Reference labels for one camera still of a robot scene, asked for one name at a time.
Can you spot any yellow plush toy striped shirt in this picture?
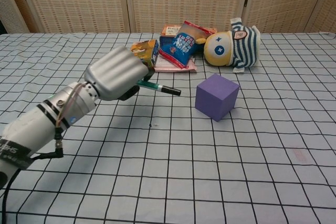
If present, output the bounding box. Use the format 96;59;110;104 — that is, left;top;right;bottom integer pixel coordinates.
195;18;262;74

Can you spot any blue red snack bag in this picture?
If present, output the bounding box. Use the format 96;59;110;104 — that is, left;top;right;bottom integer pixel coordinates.
159;20;217;69

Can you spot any green marker with black cap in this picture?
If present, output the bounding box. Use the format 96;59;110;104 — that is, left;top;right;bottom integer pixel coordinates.
136;80;182;97

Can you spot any pink flat package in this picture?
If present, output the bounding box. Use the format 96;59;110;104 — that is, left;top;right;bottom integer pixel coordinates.
153;55;198;74

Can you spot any orange cardboard box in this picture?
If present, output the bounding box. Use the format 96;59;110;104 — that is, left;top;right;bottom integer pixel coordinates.
159;24;217;49

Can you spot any purple cube block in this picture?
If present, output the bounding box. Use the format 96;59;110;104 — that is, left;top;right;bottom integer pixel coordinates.
194;73;240;122

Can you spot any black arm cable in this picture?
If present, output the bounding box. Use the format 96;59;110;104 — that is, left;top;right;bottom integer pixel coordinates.
0;140;65;224

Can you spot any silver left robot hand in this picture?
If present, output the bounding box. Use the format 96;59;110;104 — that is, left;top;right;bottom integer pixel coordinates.
84;45;155;101

